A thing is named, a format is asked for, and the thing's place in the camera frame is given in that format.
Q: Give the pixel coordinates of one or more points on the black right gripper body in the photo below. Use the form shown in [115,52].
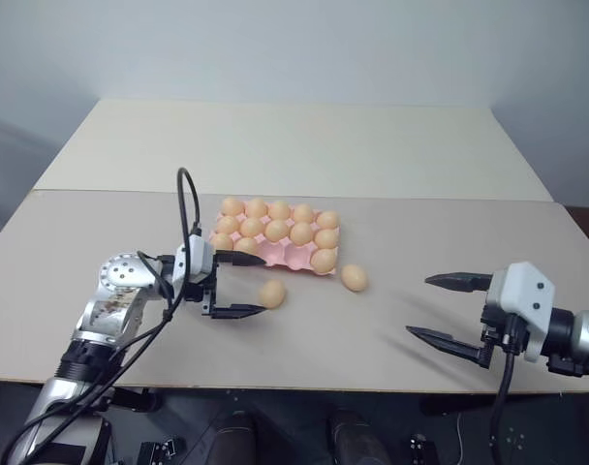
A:
[497,331]

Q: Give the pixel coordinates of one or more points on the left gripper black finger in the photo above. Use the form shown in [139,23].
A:
[238,259]
[236,311]

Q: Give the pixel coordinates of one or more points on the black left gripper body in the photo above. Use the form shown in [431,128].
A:
[208,291]

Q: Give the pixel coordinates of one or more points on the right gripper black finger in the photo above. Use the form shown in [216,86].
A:
[449,343]
[461,282]

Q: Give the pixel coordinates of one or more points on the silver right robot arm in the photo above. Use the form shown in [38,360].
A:
[585,330]

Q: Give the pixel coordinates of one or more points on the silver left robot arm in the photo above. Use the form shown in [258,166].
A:
[116,287]

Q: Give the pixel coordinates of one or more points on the tan egg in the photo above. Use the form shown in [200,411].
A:
[221,241]
[232,207]
[227,225]
[301,233]
[273,293]
[355,277]
[251,227]
[303,213]
[279,211]
[246,244]
[326,238]
[277,231]
[256,208]
[328,220]
[323,260]

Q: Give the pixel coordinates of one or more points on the pink egg tray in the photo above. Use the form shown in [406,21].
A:
[280,254]

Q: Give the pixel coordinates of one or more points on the small black floor device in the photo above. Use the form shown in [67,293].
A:
[419,446]
[161,450]

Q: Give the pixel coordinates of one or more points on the dark rounded shape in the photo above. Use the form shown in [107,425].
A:
[357,438]
[232,436]

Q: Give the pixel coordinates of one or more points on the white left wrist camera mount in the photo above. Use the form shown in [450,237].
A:
[194,256]

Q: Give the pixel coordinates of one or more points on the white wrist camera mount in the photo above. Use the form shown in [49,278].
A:
[524,290]
[194,256]

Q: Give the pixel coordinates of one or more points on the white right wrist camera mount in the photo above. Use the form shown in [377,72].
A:
[524,290]

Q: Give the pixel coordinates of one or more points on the black under-table bracket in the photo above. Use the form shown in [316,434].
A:
[132,400]

